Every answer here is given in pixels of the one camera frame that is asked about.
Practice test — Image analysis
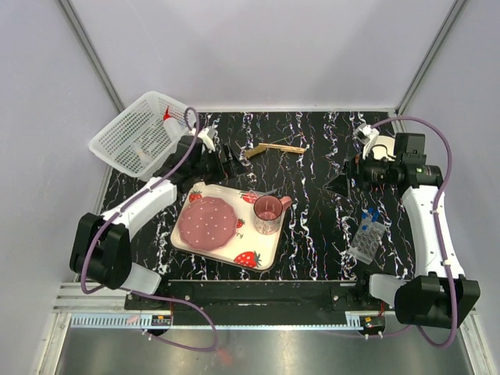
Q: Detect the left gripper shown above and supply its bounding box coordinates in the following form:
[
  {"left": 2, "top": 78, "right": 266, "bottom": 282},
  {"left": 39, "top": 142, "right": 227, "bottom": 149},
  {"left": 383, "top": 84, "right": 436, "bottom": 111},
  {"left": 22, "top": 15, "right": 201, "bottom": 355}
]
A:
[{"left": 191, "top": 144, "right": 248, "bottom": 186}]

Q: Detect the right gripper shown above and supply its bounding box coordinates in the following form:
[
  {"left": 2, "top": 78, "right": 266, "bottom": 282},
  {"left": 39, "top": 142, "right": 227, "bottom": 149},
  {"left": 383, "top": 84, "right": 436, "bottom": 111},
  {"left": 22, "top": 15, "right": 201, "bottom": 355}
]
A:
[{"left": 323, "top": 143, "right": 399, "bottom": 199}]

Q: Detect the wooden bristle brush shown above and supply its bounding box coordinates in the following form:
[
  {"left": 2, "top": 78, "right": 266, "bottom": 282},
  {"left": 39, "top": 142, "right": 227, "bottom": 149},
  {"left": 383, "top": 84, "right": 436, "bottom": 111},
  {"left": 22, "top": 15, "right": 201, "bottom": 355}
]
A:
[{"left": 244, "top": 143, "right": 305, "bottom": 159}]

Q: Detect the clear plastic funnel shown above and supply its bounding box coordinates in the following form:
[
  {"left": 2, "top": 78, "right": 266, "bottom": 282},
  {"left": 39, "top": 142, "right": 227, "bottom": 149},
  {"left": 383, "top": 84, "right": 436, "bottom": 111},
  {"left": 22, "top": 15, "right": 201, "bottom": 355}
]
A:
[{"left": 240, "top": 189, "right": 277, "bottom": 205}]

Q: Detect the white squeeze bottle red cap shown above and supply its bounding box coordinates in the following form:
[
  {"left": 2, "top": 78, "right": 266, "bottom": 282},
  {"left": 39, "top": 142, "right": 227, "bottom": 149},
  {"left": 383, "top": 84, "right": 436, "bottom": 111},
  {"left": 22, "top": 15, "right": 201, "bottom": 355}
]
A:
[{"left": 162, "top": 106, "right": 184, "bottom": 141}]

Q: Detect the bundle of clear pipettes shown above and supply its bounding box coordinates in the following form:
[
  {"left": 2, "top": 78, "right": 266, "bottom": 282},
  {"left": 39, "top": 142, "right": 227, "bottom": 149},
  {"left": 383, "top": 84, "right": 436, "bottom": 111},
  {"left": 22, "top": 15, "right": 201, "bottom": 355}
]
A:
[{"left": 130, "top": 134, "right": 170, "bottom": 163}]

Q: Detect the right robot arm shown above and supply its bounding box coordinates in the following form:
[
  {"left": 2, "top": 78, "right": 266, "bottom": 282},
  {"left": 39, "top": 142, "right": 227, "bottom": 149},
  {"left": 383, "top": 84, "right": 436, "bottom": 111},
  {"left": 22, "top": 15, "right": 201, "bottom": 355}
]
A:
[{"left": 325, "top": 130, "right": 480, "bottom": 329}]

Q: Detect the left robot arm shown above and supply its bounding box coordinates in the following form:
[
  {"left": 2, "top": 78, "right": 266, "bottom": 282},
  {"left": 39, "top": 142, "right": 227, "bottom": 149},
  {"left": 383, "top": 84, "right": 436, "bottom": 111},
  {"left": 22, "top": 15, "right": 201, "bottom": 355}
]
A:
[{"left": 70, "top": 135, "right": 248, "bottom": 309}]

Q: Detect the white bowl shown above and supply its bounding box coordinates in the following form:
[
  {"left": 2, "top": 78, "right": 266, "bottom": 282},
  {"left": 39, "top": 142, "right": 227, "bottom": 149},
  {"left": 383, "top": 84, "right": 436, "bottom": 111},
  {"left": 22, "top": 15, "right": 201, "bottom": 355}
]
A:
[{"left": 371, "top": 136, "right": 396, "bottom": 160}]

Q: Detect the pink ceramic mug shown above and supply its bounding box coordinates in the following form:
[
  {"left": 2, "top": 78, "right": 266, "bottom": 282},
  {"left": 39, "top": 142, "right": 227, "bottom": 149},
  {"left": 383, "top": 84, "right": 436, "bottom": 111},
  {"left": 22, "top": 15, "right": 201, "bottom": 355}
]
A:
[{"left": 253, "top": 195, "right": 292, "bottom": 235}]

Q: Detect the clear test tube rack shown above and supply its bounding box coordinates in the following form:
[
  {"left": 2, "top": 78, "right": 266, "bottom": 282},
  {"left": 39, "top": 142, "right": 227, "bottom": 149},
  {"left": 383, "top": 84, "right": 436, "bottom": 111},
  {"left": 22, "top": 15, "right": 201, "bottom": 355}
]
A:
[{"left": 347, "top": 219, "right": 387, "bottom": 265}]

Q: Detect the white strawberry tray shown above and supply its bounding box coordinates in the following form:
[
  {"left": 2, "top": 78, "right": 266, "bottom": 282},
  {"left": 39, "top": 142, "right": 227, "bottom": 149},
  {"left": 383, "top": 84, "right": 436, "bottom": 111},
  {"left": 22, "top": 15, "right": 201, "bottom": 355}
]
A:
[{"left": 170, "top": 183, "right": 286, "bottom": 272}]

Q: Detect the pink polka dot plate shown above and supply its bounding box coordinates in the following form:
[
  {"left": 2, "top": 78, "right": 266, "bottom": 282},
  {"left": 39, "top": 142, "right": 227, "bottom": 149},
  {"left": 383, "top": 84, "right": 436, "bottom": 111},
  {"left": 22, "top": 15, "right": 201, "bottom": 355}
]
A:
[{"left": 178, "top": 196, "right": 238, "bottom": 252}]

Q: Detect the white perforated plastic basket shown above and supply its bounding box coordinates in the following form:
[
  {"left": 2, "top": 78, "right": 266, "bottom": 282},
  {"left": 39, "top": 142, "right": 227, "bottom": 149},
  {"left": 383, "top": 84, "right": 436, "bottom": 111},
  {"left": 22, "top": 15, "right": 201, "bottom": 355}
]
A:
[{"left": 88, "top": 91, "right": 195, "bottom": 181}]

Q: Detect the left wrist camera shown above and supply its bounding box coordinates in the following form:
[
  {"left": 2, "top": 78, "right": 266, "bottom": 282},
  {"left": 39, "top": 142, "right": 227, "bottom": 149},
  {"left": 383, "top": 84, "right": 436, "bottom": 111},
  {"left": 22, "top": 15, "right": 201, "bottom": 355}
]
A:
[{"left": 197, "top": 127, "right": 216, "bottom": 152}]

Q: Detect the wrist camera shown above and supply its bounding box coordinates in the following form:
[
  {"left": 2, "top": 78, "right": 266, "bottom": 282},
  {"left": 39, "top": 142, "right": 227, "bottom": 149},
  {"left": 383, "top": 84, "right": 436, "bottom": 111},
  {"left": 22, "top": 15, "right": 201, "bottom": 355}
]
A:
[
  {"left": 353, "top": 124, "right": 380, "bottom": 159},
  {"left": 197, "top": 127, "right": 216, "bottom": 152}
]

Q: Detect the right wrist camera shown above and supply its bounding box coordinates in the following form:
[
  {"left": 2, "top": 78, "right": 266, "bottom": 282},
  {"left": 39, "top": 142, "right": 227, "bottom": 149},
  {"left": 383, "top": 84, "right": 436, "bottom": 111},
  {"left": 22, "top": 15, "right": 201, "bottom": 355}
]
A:
[{"left": 353, "top": 124, "right": 380, "bottom": 159}]

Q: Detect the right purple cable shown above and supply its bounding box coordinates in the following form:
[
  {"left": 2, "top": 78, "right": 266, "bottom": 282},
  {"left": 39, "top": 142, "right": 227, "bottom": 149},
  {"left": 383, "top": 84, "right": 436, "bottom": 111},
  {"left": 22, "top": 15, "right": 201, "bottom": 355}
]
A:
[{"left": 331, "top": 116, "right": 460, "bottom": 348}]

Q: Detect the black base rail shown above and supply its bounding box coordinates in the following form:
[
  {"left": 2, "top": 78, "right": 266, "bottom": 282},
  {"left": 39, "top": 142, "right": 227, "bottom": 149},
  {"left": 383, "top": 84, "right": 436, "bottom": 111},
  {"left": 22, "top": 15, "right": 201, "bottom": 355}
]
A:
[{"left": 124, "top": 280, "right": 395, "bottom": 328}]

